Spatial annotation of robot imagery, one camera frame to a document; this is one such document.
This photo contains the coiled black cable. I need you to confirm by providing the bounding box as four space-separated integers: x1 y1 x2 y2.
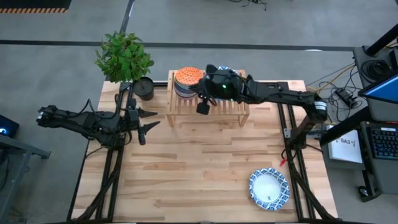
360 58 393 82

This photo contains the dark grey side table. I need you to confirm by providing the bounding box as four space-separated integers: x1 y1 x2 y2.
353 45 398 91

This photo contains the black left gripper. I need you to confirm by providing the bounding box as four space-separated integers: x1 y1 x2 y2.
123 98 162 146

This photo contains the black floor cable tangle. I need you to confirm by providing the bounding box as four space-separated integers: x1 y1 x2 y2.
307 63 368 125

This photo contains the green plant in black pot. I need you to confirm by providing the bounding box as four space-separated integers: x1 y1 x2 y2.
95 30 155 101

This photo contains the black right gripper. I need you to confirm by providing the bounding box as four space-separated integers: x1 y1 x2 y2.
190 63 245 116

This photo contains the white paper sheet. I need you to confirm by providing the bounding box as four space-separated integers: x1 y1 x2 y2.
327 124 364 165

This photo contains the yellow floor cable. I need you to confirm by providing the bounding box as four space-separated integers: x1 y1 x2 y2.
306 63 357 125

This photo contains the black box with blue light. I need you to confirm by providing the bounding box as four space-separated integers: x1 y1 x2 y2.
0 114 20 138

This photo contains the monitor with blue screen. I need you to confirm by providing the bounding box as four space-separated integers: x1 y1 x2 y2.
357 73 398 105

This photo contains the grey metal stand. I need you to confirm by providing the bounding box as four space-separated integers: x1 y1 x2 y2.
0 133 51 224

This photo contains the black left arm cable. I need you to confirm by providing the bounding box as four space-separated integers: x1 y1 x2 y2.
78 92 133 146

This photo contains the black stand pole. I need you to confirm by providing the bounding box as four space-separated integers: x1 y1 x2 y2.
365 23 398 57

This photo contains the dark grey equipment cart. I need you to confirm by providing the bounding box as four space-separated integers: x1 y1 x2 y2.
320 102 398 203

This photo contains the black mat hazard striped edge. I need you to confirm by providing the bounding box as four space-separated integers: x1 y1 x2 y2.
0 0 72 15

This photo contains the black power adapter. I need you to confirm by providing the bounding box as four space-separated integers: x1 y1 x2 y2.
335 88 358 109

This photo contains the orange and blue ceramic bowl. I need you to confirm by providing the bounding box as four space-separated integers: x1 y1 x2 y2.
174 67 206 86

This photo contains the black backlit keyboard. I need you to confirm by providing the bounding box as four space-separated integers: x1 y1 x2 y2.
369 126 398 161

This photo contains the slatted wooden shelf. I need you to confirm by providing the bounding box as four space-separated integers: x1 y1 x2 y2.
164 70 251 128

